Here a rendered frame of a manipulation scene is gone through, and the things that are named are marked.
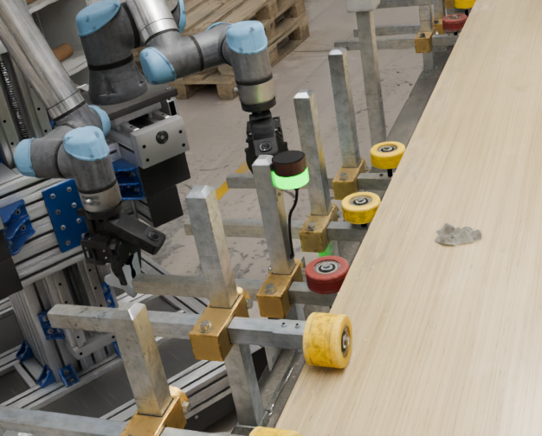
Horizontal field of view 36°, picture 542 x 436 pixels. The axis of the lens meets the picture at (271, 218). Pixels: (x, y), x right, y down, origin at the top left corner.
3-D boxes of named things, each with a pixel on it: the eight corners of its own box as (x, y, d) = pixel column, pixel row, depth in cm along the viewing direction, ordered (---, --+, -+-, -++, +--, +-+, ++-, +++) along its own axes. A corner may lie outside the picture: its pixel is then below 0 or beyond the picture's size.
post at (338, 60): (352, 235, 208) (326, 51, 185) (356, 228, 211) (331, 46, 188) (365, 236, 207) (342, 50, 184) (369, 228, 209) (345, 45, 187)
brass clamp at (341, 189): (332, 200, 196) (329, 181, 194) (346, 174, 207) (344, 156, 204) (357, 201, 194) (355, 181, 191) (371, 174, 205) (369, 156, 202)
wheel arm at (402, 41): (334, 54, 289) (333, 41, 287) (337, 50, 292) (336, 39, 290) (461, 47, 273) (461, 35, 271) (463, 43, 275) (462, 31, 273)
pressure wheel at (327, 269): (307, 327, 153) (298, 275, 148) (319, 303, 160) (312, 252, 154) (350, 330, 150) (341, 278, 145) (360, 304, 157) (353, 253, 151)
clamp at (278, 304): (260, 317, 154) (255, 294, 152) (283, 277, 165) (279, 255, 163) (288, 319, 152) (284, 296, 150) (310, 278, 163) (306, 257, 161)
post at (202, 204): (241, 434, 146) (183, 193, 123) (248, 420, 148) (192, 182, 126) (260, 437, 144) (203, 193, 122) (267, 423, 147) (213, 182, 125)
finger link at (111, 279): (114, 294, 172) (103, 257, 167) (139, 297, 169) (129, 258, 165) (107, 303, 169) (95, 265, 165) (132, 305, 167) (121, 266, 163)
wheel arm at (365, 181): (228, 191, 209) (224, 176, 207) (233, 185, 212) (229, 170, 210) (398, 194, 193) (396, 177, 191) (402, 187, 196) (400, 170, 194)
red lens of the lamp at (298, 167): (268, 176, 145) (267, 164, 144) (280, 161, 150) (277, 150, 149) (300, 176, 143) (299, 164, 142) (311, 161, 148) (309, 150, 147)
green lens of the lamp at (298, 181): (271, 189, 147) (268, 177, 146) (281, 173, 151) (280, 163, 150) (303, 189, 144) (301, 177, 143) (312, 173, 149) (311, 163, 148)
